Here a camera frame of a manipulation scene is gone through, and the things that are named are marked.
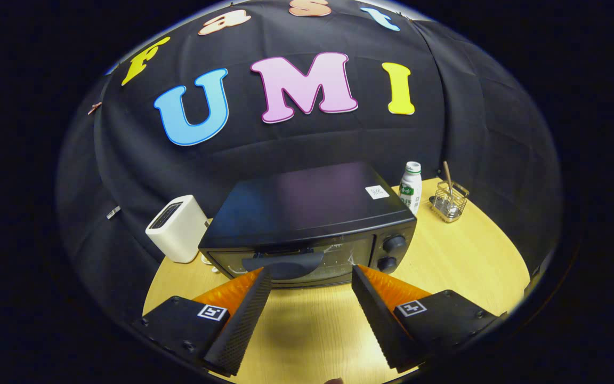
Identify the white drink bottle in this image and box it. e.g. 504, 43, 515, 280
399, 161, 423, 215

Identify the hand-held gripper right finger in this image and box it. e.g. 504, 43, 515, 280
352, 264, 501, 373

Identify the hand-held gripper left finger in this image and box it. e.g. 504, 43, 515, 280
132, 267, 273, 377

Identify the black toaster oven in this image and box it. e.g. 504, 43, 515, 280
198, 162, 417, 289

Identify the wire mesh utensil holder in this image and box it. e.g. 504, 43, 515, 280
430, 181, 470, 223

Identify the white bread toaster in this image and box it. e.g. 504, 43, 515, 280
145, 195, 209, 264

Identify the black backdrop cloth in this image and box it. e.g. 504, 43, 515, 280
55, 0, 562, 321

